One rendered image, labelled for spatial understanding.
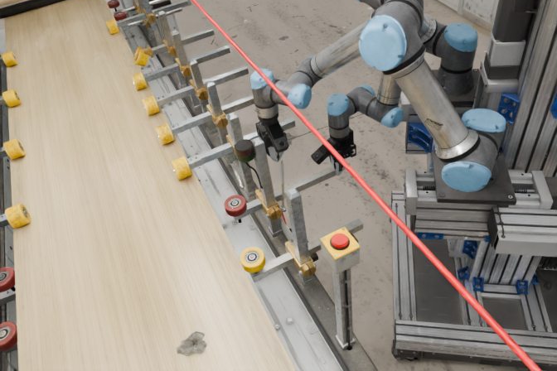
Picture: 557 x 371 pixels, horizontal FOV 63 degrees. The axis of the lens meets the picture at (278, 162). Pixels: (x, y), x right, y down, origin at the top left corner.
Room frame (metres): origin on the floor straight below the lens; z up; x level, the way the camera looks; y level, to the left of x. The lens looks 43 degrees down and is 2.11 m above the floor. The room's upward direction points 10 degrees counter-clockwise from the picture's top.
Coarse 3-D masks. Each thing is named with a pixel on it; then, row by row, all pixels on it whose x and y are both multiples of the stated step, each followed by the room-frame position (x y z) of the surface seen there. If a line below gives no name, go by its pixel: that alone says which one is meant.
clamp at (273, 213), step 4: (256, 192) 1.20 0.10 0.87; (260, 192) 1.19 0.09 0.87; (256, 196) 1.20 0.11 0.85; (260, 196) 1.17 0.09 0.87; (260, 200) 1.15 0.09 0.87; (264, 204) 1.13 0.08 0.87; (276, 204) 1.12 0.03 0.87; (264, 208) 1.12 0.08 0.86; (268, 208) 1.11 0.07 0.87; (272, 208) 1.10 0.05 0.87; (276, 208) 1.10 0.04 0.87; (264, 212) 1.13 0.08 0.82; (268, 212) 1.10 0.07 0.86; (272, 212) 1.09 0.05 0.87; (276, 212) 1.09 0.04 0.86; (280, 212) 1.10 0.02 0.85; (268, 216) 1.09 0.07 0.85; (272, 216) 1.08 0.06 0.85; (276, 216) 1.09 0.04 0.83; (280, 216) 1.09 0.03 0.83
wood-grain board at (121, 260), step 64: (64, 64) 2.44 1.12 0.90; (128, 64) 2.31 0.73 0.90; (64, 128) 1.79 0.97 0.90; (128, 128) 1.70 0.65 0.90; (64, 192) 1.35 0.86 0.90; (128, 192) 1.28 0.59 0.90; (192, 192) 1.22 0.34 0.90; (64, 256) 1.02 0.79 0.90; (128, 256) 0.97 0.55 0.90; (192, 256) 0.93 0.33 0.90; (64, 320) 0.77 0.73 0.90; (128, 320) 0.73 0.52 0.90; (192, 320) 0.70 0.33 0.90; (256, 320) 0.66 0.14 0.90
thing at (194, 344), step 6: (192, 336) 0.64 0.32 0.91; (198, 336) 0.64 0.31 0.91; (186, 342) 0.62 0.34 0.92; (192, 342) 0.62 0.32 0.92; (198, 342) 0.62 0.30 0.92; (204, 342) 0.62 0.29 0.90; (180, 348) 0.61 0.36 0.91; (186, 348) 0.61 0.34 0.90; (192, 348) 0.61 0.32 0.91; (198, 348) 0.61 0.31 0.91; (204, 348) 0.61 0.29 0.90; (186, 354) 0.59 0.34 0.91
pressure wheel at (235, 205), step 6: (228, 198) 1.16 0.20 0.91; (234, 198) 1.15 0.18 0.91; (240, 198) 1.15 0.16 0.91; (228, 204) 1.13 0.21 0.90; (234, 204) 1.12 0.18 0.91; (240, 204) 1.12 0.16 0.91; (228, 210) 1.10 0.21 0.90; (234, 210) 1.09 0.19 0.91; (240, 210) 1.10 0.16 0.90; (234, 216) 1.09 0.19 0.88; (240, 222) 1.13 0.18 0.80
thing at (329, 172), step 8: (328, 168) 1.27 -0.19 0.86; (312, 176) 1.24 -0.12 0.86; (320, 176) 1.23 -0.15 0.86; (328, 176) 1.24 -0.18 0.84; (296, 184) 1.21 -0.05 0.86; (304, 184) 1.21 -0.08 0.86; (312, 184) 1.22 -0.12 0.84; (280, 192) 1.18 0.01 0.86; (256, 200) 1.16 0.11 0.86; (248, 208) 1.13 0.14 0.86; (256, 208) 1.14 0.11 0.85; (240, 216) 1.12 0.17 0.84
